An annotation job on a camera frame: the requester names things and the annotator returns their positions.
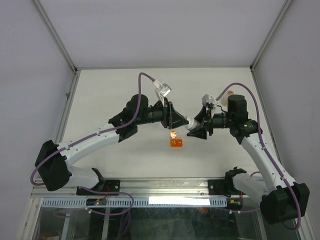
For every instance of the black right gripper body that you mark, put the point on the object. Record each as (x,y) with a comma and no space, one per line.
(209,122)

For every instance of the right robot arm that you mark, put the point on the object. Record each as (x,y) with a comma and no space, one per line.
(278,195)

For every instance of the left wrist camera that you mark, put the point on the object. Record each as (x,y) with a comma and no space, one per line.
(161,90)

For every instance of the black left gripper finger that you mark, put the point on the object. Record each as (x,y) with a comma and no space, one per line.
(178,120)
(177,111)

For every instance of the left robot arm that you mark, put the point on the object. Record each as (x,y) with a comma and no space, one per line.
(55,162)

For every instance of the orange pill organizer box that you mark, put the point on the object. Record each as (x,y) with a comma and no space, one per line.
(175,141)

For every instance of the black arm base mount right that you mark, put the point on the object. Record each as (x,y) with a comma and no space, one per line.
(222,187)

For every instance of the white cap pill bottle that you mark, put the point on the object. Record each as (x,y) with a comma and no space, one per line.
(192,124)

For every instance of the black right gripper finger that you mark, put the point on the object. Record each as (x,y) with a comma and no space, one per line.
(200,132)
(201,117)

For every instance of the aluminium frame rail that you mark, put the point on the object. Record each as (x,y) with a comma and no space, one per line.
(137,187)

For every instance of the grey slotted cable duct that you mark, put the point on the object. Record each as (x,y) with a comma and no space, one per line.
(138,202)

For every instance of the clear bottle orange pills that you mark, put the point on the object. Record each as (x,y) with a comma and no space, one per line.
(224,99)

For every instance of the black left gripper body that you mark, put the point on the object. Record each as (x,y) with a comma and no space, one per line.
(165,120)

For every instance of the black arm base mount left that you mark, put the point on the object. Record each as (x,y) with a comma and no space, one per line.
(103,187)

